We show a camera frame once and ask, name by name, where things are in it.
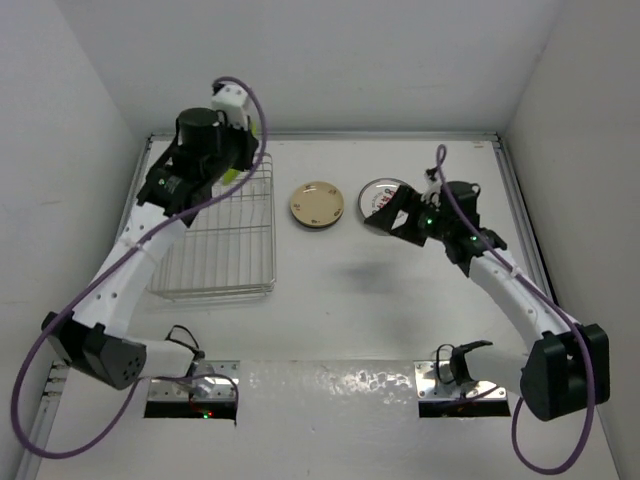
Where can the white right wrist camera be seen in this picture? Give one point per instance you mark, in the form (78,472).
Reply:
(433,184)

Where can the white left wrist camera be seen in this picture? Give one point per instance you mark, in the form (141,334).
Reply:
(233,101)

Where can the beige plate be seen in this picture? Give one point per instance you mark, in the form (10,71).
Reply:
(317,204)

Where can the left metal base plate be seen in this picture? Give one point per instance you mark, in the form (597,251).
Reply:
(217,383)

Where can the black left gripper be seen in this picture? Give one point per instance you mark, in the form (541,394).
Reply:
(242,137)

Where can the large white plate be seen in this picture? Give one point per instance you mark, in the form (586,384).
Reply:
(375,194)

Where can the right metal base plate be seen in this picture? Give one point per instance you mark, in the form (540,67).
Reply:
(430,388)

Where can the metal wire dish rack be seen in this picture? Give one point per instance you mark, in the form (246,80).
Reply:
(228,251)

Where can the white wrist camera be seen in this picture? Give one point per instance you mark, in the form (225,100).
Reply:
(233,101)
(433,184)

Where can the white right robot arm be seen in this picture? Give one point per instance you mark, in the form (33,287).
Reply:
(562,354)

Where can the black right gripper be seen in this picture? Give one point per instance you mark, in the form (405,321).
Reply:
(386,216)

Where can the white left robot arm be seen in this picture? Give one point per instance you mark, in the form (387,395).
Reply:
(92,337)

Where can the lime green plate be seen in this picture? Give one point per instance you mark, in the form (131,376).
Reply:
(232,172)

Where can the metal base plate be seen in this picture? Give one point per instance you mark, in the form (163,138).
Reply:
(217,383)
(430,388)

